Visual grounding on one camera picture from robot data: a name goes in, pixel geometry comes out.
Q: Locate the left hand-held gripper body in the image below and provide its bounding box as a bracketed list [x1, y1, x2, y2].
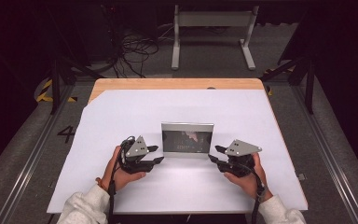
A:
[117, 134, 157, 175]

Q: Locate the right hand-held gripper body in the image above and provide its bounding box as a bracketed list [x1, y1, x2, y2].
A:
[217, 138, 263, 178]

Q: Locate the person's left hand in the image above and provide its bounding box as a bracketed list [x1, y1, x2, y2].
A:
[100, 145, 147, 192]

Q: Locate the person's right hand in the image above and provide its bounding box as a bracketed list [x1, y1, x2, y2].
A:
[223, 152, 274, 201]

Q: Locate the white paper sheet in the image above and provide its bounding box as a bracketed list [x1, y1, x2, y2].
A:
[46, 89, 309, 215]

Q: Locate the black metal stand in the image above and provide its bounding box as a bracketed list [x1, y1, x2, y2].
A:
[45, 8, 104, 115]
[259, 55, 317, 115]

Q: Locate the yellow black striped tape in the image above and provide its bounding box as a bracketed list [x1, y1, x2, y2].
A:
[35, 78, 78, 104]

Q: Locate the white metal stand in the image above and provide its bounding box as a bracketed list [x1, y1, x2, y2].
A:
[171, 4, 260, 71]

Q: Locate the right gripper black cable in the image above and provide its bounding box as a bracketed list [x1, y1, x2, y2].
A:
[236, 161, 269, 224]

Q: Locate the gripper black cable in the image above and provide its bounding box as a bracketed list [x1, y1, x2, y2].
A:
[106, 135, 137, 224]
[236, 161, 269, 224]

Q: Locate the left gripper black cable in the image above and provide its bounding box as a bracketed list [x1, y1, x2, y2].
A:
[106, 135, 137, 224]

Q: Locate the metal floor rail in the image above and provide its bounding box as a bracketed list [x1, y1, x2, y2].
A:
[0, 83, 76, 224]
[292, 83, 358, 224]

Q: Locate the tangle of black floor cables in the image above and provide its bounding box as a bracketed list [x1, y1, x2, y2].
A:
[101, 4, 160, 79]

